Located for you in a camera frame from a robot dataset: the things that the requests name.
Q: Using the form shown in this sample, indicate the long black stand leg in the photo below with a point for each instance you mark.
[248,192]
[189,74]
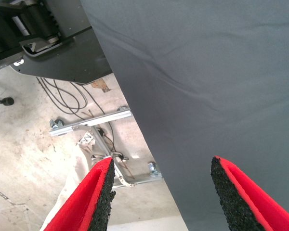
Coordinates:
[6,101]

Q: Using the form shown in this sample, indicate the white bent metal tube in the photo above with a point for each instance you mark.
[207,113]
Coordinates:
[125,184]

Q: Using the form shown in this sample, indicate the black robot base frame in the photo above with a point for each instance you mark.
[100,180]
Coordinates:
[74,62]

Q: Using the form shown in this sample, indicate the grey metal stand pole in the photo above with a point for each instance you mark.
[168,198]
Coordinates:
[101,143]

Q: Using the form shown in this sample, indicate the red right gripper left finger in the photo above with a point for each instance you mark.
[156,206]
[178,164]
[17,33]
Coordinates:
[84,204]

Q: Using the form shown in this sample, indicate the dark grey table cloth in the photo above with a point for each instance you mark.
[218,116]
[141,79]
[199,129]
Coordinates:
[207,72]

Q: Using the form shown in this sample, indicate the short aluminium profile rail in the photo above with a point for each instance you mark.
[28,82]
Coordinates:
[147,180]

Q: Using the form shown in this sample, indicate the long aluminium profile rail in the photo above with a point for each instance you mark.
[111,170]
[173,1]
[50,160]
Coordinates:
[98,120]

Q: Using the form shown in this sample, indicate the metal corner bracket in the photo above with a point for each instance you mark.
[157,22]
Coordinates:
[123,108]
[56,123]
[154,169]

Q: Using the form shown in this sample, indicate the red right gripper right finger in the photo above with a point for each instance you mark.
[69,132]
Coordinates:
[243,207]

